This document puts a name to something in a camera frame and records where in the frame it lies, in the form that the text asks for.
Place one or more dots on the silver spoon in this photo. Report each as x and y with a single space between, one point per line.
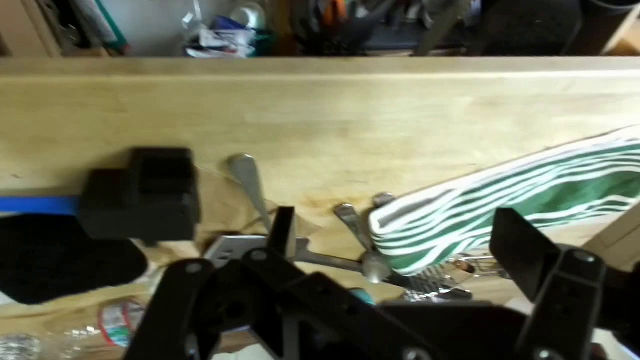
246 175

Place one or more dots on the heap of white blue packets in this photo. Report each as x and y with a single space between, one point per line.
225 35

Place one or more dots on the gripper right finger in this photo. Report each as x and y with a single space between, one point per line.
565 290

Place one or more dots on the black clamp block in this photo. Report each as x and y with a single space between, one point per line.
145 200

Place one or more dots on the silver spatula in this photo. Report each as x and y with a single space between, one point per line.
230 247

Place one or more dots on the metal grater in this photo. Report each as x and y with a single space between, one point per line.
435 285

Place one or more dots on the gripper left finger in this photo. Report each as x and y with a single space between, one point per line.
235 300

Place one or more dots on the green white striped cloth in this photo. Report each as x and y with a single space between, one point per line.
525 200

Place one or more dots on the clear plastic bag red print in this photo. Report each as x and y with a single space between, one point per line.
117 322

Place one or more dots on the black pouch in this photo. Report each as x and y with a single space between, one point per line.
60 260

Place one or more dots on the blue tape strip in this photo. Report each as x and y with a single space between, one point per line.
35 205

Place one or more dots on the cardboard box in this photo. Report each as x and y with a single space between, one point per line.
625 37

